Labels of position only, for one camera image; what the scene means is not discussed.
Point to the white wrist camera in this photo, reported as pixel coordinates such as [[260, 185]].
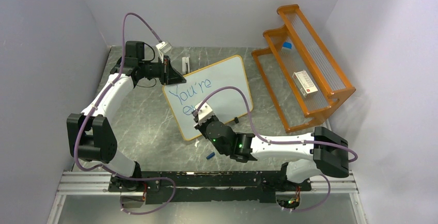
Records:
[[202, 113], [162, 48]]

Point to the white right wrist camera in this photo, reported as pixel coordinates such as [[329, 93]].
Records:
[[202, 113]]

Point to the yellow-framed whiteboard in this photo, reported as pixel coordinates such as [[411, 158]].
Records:
[[226, 104]]

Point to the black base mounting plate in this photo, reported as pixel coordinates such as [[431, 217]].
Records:
[[182, 186]]

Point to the white red box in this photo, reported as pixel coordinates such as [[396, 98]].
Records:
[[304, 83]]

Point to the blue-capped item on shelf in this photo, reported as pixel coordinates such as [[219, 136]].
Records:
[[287, 46]]

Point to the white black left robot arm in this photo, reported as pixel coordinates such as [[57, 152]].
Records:
[[92, 141]]

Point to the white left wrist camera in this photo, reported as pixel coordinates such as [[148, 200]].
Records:
[[162, 48]]

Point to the white whiteboard eraser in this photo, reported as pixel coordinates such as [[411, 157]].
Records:
[[186, 65]]

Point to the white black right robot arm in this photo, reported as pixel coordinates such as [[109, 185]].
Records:
[[318, 152]]

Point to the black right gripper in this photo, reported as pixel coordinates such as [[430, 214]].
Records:
[[201, 127]]

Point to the blue marker cap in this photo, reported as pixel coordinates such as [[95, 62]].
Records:
[[210, 155]]

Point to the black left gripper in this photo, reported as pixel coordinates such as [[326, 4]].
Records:
[[169, 75]]

